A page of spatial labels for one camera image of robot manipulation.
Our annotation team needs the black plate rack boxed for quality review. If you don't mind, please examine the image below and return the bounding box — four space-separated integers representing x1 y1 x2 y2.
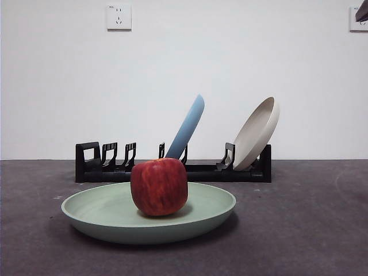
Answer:
75 140 273 183

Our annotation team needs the green plate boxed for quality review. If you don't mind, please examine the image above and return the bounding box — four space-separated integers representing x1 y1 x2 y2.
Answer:
60 181 237 245

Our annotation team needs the white wall socket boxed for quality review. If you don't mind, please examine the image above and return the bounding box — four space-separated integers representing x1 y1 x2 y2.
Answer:
349 6 368 32
106 5 133 32

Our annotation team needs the beige plate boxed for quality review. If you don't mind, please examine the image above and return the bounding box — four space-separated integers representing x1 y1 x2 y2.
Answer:
232 96 281 171

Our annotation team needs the red apple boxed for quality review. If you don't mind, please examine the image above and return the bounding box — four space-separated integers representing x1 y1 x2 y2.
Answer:
130 157 189 217

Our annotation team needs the blue plate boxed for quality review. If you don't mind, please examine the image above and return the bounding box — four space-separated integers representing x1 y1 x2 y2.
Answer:
164 94 206 160

